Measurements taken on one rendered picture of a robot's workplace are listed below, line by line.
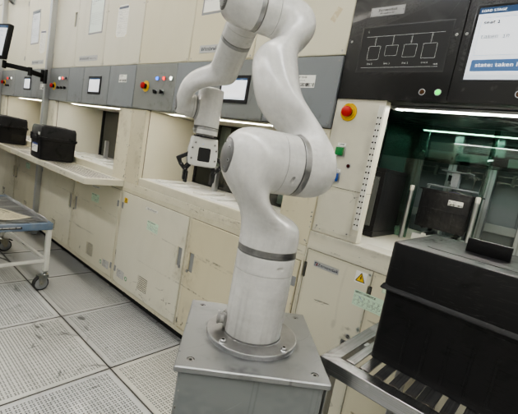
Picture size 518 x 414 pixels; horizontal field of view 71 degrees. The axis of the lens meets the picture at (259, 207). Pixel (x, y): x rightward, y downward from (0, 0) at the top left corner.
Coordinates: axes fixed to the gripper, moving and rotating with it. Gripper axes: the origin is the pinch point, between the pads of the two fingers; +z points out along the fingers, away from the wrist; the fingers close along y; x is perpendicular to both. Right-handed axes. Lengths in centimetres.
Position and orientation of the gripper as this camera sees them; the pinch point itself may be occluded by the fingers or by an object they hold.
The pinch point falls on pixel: (197, 181)
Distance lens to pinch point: 128.9
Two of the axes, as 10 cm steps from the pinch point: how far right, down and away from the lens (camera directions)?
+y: 9.0, 1.0, 4.2
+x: -4.0, -2.0, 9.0
